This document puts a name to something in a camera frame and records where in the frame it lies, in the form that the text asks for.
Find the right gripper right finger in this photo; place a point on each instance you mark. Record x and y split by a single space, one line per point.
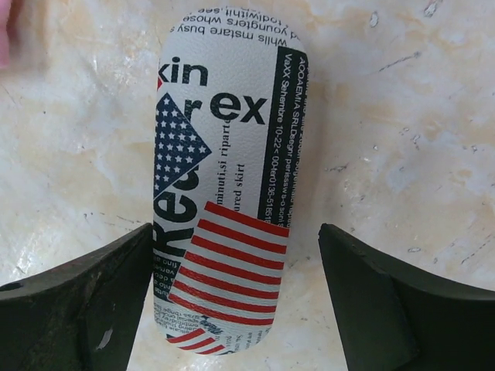
394 316

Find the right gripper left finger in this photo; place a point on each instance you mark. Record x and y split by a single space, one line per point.
81 315

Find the flag print glasses case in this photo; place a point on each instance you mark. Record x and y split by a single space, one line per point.
229 116

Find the pink folded cloth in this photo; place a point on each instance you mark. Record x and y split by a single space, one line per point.
6 19

